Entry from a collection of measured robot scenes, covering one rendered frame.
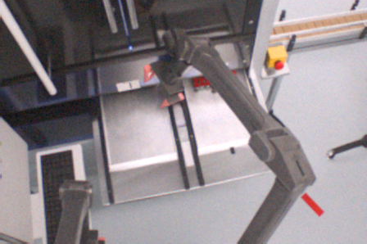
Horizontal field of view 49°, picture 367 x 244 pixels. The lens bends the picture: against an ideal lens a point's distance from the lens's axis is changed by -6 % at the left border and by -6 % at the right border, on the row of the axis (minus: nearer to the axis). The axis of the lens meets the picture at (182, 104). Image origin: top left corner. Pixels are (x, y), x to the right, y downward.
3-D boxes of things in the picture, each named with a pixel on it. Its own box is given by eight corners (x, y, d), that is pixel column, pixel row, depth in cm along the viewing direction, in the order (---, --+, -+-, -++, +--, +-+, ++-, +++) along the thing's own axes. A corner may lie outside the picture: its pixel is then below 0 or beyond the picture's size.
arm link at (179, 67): (183, 64, 114) (199, 64, 117) (174, 43, 116) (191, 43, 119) (170, 77, 119) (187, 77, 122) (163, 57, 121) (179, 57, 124)
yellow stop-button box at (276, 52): (262, 54, 170) (265, 43, 163) (278, 51, 170) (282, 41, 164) (268, 69, 166) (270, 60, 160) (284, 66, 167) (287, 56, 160)
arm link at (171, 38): (187, 47, 109) (212, 48, 114) (173, 14, 113) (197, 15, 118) (165, 73, 117) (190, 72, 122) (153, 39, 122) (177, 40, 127)
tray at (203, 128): (180, 75, 175) (179, 71, 172) (240, 65, 177) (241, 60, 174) (197, 151, 160) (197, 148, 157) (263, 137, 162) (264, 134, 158)
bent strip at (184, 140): (178, 133, 164) (178, 127, 158) (186, 131, 164) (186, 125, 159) (186, 166, 157) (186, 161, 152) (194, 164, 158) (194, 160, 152)
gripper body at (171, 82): (167, 97, 123) (179, 84, 117) (148, 70, 125) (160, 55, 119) (182, 91, 127) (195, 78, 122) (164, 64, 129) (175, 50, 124)
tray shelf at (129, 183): (89, 96, 174) (88, 93, 173) (251, 65, 179) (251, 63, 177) (103, 206, 153) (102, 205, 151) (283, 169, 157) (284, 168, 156)
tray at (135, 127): (100, 92, 173) (98, 88, 170) (161, 79, 175) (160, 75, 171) (110, 168, 158) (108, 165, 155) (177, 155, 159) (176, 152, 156)
